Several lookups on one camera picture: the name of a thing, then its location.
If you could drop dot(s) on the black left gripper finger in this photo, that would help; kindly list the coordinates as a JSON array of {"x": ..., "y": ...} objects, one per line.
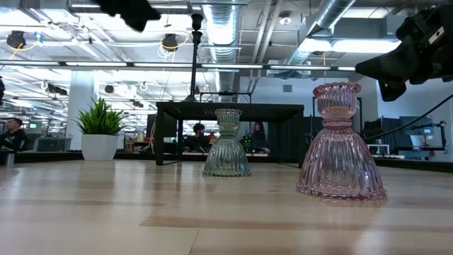
[{"x": 139, "y": 16}]

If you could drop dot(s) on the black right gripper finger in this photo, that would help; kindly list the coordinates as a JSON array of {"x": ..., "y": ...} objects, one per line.
[
  {"x": 389, "y": 65},
  {"x": 393, "y": 90}
]

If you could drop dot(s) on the tall black candlestick holder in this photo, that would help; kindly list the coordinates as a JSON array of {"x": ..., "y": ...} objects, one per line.
[{"x": 197, "y": 21}]

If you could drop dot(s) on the mid-height black candlestick holder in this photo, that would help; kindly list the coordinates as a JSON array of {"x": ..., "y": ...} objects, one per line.
[{"x": 196, "y": 37}]

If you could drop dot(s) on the pink ribbed glass candle holder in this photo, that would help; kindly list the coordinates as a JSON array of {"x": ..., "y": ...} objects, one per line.
[{"x": 339, "y": 159}]

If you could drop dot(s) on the green ribbed glass candle holder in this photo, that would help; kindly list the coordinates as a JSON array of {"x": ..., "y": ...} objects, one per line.
[{"x": 226, "y": 156}]

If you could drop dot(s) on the grey computer monitor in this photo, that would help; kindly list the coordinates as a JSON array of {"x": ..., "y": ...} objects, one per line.
[{"x": 417, "y": 124}]

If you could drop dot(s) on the small white rack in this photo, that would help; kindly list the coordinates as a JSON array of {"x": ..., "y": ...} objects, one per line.
[{"x": 378, "y": 148}]

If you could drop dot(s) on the white square column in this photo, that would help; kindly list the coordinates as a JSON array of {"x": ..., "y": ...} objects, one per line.
[{"x": 81, "y": 106}]

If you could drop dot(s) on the black perforated metal shelf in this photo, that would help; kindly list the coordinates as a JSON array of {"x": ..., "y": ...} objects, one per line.
[{"x": 230, "y": 110}]

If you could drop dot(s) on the green plant in white pot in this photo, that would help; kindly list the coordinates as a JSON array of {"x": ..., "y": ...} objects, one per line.
[{"x": 99, "y": 141}]

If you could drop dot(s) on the person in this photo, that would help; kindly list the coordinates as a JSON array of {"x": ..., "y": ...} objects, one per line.
[
  {"x": 16, "y": 138},
  {"x": 196, "y": 138},
  {"x": 260, "y": 140}
]

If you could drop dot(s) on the grey equipment box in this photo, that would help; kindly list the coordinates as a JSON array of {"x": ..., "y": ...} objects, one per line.
[{"x": 51, "y": 144}]

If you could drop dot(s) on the angled silver ceiling air duct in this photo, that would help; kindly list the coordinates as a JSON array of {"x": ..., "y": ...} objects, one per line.
[{"x": 329, "y": 14}]

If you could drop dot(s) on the straight silver ceiling air duct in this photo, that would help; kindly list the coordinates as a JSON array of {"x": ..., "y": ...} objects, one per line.
[{"x": 223, "y": 35}]

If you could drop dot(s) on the black aluminium table frame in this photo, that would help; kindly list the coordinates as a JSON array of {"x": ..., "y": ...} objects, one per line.
[{"x": 53, "y": 156}]

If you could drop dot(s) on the grey metal post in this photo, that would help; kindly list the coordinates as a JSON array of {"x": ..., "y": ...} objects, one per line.
[{"x": 10, "y": 159}]

